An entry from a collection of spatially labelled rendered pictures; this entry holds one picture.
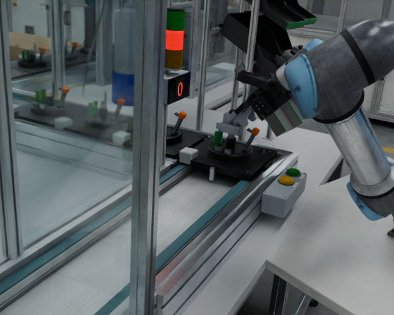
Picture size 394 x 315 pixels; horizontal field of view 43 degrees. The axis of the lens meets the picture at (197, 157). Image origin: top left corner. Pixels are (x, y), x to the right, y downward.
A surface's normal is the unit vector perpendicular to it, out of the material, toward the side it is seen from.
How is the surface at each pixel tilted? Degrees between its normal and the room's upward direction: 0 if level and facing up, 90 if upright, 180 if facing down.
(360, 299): 0
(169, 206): 0
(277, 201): 90
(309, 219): 0
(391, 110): 90
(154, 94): 90
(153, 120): 90
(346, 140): 126
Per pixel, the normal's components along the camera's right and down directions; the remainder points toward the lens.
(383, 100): -0.49, 0.29
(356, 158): -0.17, 0.80
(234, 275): 0.07, -0.93
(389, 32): 0.36, -0.40
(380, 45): 0.15, 0.00
